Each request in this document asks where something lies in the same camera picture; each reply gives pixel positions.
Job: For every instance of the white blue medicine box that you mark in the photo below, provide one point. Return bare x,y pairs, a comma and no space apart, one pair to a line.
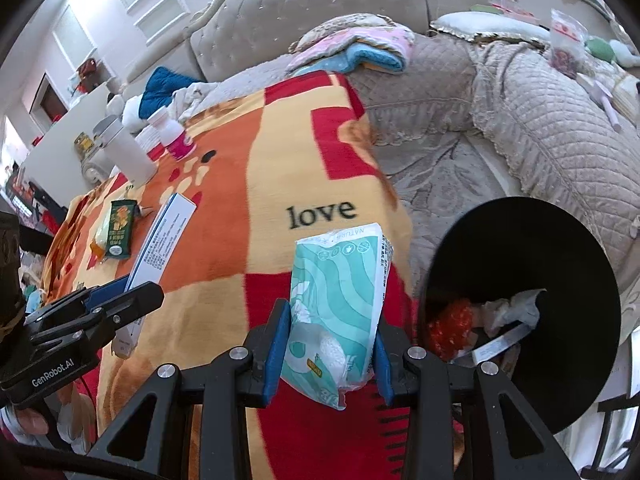
500,346

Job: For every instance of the green white plush toy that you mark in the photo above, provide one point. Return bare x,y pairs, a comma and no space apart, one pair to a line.
600,49

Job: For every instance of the red ornament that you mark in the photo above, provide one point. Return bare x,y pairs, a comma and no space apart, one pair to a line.
87,69

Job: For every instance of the white cabinet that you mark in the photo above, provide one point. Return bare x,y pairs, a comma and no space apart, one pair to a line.
55,145

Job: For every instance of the person's left hand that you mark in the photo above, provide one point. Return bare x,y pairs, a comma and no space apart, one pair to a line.
30,420

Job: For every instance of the blue folded towel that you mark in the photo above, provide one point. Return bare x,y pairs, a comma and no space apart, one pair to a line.
375,57

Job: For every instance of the printed blanket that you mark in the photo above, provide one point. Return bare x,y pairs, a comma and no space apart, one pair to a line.
280,160

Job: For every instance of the white pillow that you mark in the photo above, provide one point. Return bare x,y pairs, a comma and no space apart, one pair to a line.
480,22

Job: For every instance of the pink packet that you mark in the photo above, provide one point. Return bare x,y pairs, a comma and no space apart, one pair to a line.
505,7

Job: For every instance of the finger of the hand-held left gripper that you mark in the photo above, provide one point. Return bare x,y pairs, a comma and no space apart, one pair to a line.
102,294
135,297

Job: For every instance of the pink folded towel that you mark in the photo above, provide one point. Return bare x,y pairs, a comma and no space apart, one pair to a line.
395,40

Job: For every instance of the beige tufted sofa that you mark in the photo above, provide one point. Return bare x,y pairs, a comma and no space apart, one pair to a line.
325,0

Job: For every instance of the white thermos bottle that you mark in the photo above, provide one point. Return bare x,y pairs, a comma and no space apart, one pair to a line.
127,152

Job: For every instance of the lilac handheld device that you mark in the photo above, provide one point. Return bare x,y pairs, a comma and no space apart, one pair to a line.
607,107

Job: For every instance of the white pink-label pill bottle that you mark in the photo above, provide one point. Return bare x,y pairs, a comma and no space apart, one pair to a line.
175,140

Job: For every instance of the quilted beige sofa cover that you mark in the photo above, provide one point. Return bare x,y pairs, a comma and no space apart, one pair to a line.
550,125

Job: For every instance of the teal tissue pack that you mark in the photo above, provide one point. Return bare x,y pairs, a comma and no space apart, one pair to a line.
335,300

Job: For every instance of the red plastic bag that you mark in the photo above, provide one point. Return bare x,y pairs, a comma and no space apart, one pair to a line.
452,327

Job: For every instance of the patterned beige folded blanket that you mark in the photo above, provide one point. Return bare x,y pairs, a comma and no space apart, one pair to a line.
345,25

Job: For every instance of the white tissue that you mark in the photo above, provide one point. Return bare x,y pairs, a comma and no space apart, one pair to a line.
515,310

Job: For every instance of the beige fleece throw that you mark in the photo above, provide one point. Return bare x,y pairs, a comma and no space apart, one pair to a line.
250,75

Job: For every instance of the clear plastic snack bag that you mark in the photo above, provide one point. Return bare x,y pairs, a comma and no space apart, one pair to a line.
567,55

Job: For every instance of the long white box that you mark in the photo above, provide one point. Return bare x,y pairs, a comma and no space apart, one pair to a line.
160,240

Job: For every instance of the green packet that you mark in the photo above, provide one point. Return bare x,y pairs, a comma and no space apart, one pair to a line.
120,230

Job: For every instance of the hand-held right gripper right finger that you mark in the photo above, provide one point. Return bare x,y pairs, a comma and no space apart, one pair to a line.
382,370

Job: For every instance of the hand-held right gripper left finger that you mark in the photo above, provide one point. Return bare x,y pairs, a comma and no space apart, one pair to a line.
277,350

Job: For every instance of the blue cloth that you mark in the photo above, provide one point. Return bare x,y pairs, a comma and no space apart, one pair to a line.
162,87

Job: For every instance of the black trash bin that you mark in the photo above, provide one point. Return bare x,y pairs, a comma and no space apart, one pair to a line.
525,240

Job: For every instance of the yellow packet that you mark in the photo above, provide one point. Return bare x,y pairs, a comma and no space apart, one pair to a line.
100,242

